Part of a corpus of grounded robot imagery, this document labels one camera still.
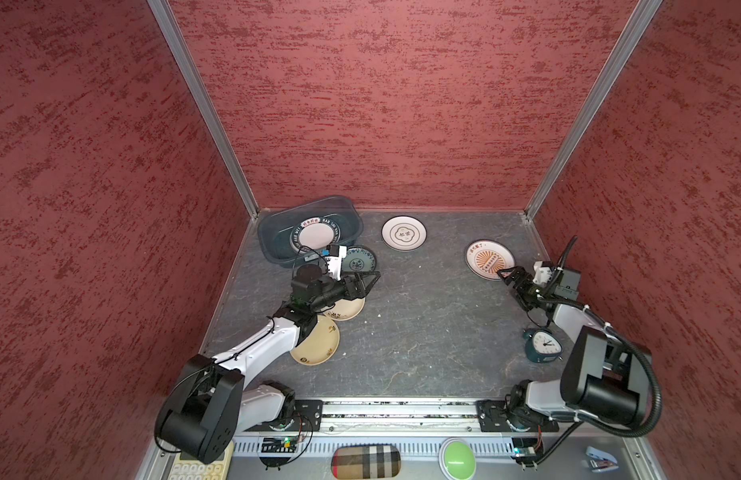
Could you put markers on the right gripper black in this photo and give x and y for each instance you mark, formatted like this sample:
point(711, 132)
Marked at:
point(518, 286)

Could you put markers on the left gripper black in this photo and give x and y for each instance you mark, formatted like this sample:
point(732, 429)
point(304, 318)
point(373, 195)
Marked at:
point(359, 288)

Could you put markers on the white plate orange sunburst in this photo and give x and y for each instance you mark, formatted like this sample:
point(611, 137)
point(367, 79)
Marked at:
point(489, 259)

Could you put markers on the white plate green HAO SHI rim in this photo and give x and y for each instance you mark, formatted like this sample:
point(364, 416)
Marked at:
point(315, 233)

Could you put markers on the white plate flower outline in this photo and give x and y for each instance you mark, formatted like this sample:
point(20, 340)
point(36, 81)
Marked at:
point(404, 233)

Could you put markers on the cream plate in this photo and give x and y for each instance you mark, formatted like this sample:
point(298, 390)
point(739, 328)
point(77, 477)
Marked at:
point(345, 310)
point(320, 345)

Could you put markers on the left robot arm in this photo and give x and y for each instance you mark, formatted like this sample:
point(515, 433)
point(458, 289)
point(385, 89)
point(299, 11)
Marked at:
point(211, 400)

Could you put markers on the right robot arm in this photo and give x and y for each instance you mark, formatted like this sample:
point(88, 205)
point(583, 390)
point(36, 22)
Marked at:
point(608, 381)

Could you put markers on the blue translucent plastic bin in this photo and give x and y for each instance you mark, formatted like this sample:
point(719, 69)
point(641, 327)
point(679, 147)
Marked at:
point(274, 231)

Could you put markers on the small teal patterned plate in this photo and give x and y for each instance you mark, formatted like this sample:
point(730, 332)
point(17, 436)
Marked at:
point(359, 259)

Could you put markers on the teal alarm clock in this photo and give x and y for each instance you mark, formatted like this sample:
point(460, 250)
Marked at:
point(542, 346)

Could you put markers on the right circuit board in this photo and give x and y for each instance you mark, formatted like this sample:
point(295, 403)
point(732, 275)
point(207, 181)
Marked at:
point(526, 448)

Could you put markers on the circuit board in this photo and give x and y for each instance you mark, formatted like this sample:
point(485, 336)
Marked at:
point(279, 446)
point(526, 448)

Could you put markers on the left circuit board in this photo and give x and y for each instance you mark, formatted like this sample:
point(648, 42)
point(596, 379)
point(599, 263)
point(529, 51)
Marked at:
point(279, 446)

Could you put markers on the plaid pouch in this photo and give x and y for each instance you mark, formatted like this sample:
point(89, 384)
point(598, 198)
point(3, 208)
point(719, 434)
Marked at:
point(366, 462)

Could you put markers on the green round button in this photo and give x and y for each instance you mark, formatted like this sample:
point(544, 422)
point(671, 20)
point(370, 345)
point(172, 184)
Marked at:
point(457, 460)

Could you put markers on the white blue stapler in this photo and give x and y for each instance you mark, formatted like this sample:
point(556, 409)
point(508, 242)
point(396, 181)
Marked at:
point(600, 461)

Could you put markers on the cream calculator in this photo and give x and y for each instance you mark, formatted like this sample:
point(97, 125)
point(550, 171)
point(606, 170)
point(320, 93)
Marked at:
point(185, 467)

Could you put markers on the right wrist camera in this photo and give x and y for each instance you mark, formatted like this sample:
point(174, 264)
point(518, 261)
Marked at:
point(543, 272)

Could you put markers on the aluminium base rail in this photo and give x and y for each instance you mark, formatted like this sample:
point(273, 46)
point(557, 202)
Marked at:
point(418, 427)

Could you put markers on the right aluminium corner post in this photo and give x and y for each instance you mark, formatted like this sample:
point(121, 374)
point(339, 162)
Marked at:
point(633, 31)

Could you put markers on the aluminium corner post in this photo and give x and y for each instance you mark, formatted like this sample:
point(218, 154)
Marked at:
point(170, 29)
point(633, 31)

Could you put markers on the left aluminium corner post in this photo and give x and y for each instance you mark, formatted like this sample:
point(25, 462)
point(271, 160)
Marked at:
point(170, 29)

